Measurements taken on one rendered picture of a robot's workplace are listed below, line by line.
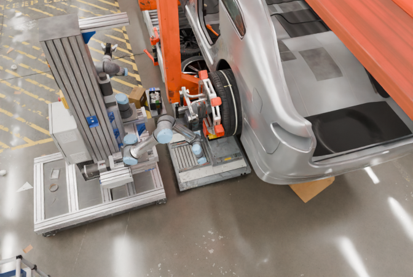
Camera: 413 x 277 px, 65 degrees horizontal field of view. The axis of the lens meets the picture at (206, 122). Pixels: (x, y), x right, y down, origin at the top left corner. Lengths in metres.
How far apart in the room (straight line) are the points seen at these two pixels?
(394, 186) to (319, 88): 1.53
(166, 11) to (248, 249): 2.36
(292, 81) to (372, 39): 2.85
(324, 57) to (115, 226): 2.80
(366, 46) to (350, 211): 3.47
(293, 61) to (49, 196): 2.86
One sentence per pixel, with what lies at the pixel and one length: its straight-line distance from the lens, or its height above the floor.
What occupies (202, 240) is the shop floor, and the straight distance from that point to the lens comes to 3.48.
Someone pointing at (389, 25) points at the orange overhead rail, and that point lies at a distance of 0.59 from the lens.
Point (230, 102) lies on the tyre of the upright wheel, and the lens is 2.98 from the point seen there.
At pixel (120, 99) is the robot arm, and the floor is 1.05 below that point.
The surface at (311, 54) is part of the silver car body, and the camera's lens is 3.74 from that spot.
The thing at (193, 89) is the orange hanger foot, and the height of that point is 0.68.
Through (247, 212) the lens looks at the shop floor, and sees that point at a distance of 3.62.
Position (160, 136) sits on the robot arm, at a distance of 2.47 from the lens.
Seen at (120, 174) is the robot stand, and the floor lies 0.74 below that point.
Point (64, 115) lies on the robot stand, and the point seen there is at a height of 1.23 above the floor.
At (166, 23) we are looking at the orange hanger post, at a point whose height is 1.58.
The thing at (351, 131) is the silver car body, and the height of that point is 0.86.
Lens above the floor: 3.29
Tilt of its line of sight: 51 degrees down
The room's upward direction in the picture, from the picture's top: 2 degrees clockwise
